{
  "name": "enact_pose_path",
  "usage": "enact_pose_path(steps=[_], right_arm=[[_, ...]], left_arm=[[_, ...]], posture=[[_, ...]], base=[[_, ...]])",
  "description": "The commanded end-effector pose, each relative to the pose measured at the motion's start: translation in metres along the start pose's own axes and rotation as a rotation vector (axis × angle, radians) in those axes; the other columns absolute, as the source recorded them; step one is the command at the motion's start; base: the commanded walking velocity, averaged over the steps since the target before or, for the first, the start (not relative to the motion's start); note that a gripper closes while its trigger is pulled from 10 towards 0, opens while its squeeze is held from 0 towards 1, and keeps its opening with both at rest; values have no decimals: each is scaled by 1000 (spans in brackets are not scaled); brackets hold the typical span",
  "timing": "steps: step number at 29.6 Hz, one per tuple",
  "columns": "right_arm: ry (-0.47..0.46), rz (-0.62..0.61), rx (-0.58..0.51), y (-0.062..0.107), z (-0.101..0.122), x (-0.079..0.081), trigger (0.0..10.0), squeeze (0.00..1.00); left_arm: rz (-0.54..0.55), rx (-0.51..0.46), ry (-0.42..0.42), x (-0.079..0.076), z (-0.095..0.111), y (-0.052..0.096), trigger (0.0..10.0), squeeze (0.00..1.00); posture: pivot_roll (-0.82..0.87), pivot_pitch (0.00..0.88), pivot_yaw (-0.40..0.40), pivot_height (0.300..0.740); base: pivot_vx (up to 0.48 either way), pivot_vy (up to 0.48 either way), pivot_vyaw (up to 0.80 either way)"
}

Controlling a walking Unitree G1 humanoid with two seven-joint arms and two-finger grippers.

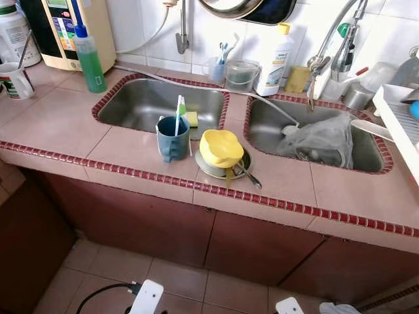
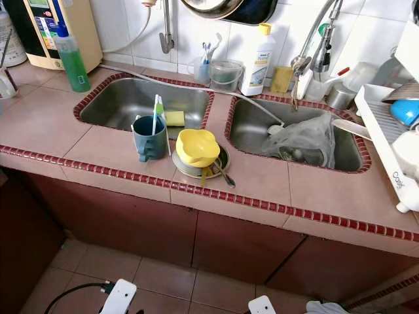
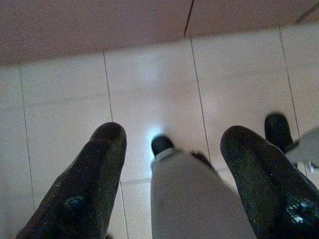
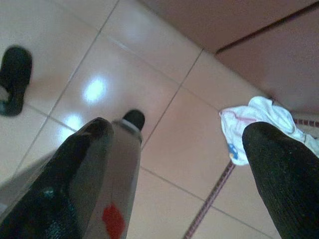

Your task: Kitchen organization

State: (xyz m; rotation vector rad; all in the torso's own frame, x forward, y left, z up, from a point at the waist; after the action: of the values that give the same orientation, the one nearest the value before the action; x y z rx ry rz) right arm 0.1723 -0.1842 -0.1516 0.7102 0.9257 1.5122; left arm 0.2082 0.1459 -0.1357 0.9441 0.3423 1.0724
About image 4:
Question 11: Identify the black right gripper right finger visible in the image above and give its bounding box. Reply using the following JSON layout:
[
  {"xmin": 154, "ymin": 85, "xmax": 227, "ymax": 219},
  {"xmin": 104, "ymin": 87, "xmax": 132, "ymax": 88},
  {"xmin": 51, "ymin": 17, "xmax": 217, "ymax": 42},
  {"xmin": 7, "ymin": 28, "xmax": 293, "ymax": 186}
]
[{"xmin": 242, "ymin": 121, "xmax": 319, "ymax": 239}]

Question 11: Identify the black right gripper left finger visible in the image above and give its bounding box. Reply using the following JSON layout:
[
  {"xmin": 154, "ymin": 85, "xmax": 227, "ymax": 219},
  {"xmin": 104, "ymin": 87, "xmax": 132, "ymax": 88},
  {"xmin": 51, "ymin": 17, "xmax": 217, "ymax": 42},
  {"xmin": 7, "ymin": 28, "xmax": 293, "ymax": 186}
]
[{"xmin": 0, "ymin": 117, "xmax": 115, "ymax": 239}]

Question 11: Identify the silver right robot leg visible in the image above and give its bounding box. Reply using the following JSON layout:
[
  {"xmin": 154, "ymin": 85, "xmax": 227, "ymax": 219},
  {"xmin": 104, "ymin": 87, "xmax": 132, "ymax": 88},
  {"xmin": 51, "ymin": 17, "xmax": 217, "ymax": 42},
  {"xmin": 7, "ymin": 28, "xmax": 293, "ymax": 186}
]
[{"xmin": 77, "ymin": 119, "xmax": 143, "ymax": 239}]

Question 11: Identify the white crumpled cloth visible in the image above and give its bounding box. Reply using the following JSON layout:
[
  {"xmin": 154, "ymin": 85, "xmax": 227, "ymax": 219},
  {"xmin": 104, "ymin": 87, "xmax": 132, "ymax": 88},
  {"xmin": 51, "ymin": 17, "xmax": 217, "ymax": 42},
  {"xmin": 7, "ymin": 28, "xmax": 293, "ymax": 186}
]
[{"xmin": 218, "ymin": 96, "xmax": 319, "ymax": 167}]

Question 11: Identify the black right robot foot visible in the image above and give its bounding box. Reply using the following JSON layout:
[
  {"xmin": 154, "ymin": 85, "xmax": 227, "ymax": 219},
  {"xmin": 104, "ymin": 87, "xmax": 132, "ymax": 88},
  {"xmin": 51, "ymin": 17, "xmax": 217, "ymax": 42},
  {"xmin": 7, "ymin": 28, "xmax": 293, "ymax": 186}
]
[{"xmin": 123, "ymin": 109, "xmax": 146, "ymax": 131}]

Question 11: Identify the black robot foot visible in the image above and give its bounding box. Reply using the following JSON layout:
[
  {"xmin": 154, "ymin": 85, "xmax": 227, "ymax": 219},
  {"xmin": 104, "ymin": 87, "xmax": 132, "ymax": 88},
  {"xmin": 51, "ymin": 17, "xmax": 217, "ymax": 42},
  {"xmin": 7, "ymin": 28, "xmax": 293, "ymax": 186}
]
[
  {"xmin": 0, "ymin": 44, "xmax": 33, "ymax": 117},
  {"xmin": 123, "ymin": 109, "xmax": 146, "ymax": 131}
]

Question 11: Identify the black left robot foot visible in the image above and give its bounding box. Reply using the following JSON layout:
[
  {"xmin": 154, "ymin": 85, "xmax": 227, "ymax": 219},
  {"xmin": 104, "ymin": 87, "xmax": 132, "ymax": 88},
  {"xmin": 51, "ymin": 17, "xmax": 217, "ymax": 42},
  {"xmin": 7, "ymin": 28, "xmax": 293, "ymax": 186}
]
[{"xmin": 0, "ymin": 44, "xmax": 33, "ymax": 117}]

